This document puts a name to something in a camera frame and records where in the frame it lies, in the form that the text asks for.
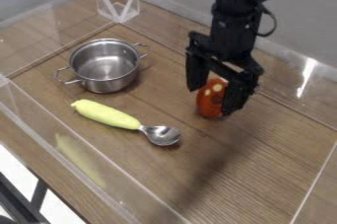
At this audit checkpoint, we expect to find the red and white toy mushroom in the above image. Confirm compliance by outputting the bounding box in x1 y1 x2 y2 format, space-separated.
195 78 227 118

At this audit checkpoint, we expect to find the silver metal pot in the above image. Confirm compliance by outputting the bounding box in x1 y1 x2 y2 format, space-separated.
54 38 149 94

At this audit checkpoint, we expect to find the spoon with yellow handle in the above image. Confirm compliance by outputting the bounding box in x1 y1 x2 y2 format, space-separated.
70 100 179 146

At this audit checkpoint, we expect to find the black metal table frame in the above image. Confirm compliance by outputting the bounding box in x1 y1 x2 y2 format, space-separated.
0 173 50 224

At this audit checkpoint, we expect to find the black cable loop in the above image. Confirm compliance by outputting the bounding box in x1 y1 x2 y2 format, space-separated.
254 4 279 37

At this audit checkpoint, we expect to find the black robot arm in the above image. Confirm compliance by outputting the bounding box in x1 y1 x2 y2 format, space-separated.
185 0 270 118

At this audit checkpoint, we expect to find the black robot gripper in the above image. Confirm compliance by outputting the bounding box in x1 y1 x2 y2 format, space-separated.
185 17 263 115

